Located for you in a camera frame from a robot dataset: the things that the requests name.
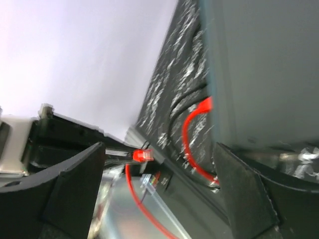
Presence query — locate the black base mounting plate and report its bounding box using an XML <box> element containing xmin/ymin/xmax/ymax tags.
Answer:
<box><xmin>128</xmin><ymin>149</ymin><xmax>233</xmax><ymax>239</ymax></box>

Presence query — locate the grey network switch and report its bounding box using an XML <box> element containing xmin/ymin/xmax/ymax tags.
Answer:
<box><xmin>199</xmin><ymin>0</ymin><xmax>319</xmax><ymax>150</ymax></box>

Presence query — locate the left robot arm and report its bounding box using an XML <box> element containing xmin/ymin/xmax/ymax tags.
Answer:
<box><xmin>0</xmin><ymin>104</ymin><xmax>135</xmax><ymax>181</ymax></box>

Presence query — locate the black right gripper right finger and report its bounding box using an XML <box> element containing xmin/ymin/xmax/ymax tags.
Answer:
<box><xmin>214</xmin><ymin>143</ymin><xmax>319</xmax><ymax>239</ymax></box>

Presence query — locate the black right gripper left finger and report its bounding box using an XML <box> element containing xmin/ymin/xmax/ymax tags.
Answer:
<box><xmin>0</xmin><ymin>143</ymin><xmax>105</xmax><ymax>239</ymax></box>

